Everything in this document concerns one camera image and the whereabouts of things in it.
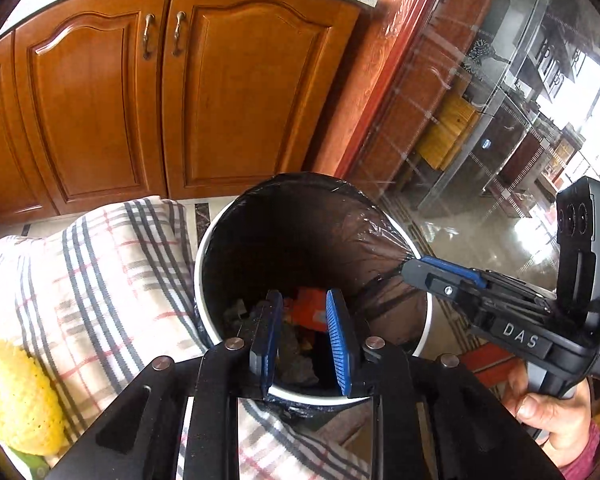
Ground yellow foam fruit net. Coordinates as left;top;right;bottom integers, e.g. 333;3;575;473
0;339;65;456

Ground red snack wrapper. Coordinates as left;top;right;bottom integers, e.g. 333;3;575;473
284;287;327;333

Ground white trash bin black liner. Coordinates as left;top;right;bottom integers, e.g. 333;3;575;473
192;171;434;409

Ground person's right hand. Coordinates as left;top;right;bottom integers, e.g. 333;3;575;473
503;361;600;479

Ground plaid tablecloth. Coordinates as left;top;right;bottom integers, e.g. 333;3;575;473
0;196;208;446

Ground glass sliding door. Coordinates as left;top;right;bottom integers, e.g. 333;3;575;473
348;0;600;289

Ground lower wooden cabinets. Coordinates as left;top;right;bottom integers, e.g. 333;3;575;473
0;0;361;223

